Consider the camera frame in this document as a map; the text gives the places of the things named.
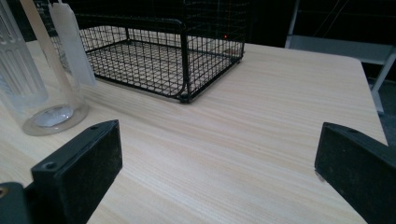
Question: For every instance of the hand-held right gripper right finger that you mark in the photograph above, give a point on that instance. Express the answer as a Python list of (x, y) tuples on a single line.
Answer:
[(358, 168)]

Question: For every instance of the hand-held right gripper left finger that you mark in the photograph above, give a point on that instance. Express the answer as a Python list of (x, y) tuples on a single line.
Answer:
[(77, 168)]

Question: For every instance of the clear glass cup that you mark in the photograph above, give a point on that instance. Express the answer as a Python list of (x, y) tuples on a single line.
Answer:
[(56, 119)]

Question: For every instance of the clear ribbed plastic bottle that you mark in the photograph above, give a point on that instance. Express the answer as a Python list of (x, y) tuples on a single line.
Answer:
[(18, 71)]

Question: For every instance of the beige flat stick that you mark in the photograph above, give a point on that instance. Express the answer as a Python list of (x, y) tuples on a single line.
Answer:
[(49, 53)]

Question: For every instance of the grey metal stand frame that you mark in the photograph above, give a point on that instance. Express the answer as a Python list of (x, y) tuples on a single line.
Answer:
[(339, 48)]

